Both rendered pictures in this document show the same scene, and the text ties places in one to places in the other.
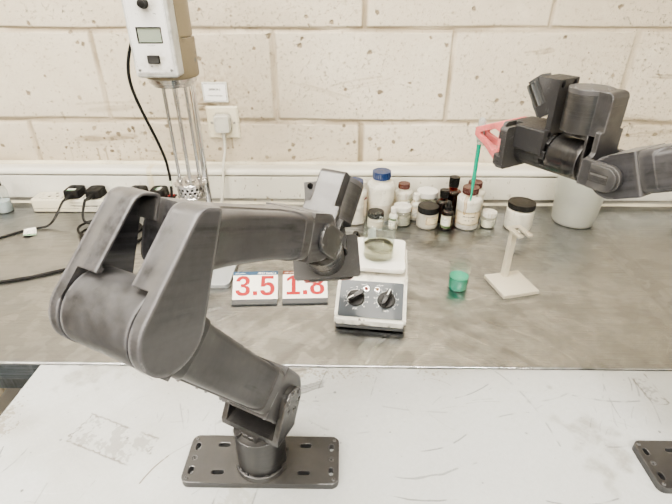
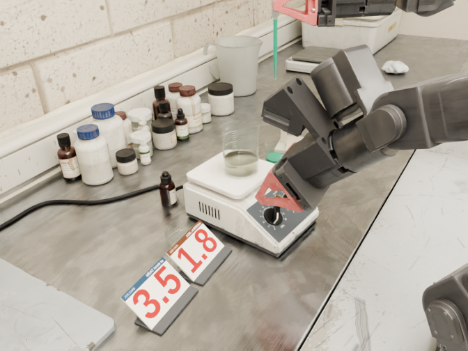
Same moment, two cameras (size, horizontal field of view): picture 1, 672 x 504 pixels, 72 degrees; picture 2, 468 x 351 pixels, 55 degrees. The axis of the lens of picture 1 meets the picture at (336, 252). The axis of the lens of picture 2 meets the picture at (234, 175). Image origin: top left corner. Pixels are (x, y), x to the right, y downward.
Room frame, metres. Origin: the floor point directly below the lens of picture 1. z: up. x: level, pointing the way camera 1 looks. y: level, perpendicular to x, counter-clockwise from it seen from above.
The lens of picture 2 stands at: (0.43, 0.49, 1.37)
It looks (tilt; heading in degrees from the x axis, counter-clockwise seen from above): 30 degrees down; 302
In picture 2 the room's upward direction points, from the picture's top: 3 degrees counter-clockwise
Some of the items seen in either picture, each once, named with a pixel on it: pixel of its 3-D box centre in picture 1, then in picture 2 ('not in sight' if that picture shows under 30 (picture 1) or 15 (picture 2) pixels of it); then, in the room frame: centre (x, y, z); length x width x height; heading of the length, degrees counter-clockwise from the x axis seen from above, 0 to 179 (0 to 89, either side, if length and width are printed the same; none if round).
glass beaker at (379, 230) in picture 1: (380, 239); (242, 150); (0.77, -0.08, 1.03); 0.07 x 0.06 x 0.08; 66
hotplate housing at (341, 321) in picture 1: (373, 279); (245, 198); (0.76, -0.07, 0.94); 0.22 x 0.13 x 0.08; 173
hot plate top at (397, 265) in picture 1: (375, 254); (232, 172); (0.79, -0.08, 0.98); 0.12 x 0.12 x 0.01; 83
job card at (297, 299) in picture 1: (305, 286); (200, 251); (0.76, 0.06, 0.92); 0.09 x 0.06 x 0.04; 92
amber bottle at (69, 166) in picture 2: not in sight; (67, 156); (1.16, -0.03, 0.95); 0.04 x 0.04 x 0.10
